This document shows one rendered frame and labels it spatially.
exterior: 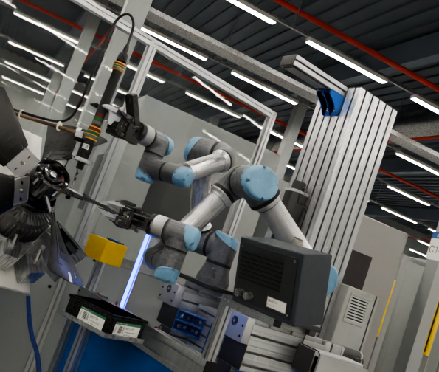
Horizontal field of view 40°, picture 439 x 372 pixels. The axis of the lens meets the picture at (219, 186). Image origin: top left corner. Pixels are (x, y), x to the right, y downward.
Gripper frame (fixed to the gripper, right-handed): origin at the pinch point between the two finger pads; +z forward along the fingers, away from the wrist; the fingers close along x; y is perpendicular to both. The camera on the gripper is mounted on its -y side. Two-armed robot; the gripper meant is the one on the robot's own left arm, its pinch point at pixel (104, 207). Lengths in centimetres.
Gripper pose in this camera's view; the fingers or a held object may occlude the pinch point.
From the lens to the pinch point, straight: 205.0
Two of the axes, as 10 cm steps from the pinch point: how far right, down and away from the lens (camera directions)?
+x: -3.1, 9.5, -0.2
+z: -9.1, -2.9, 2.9
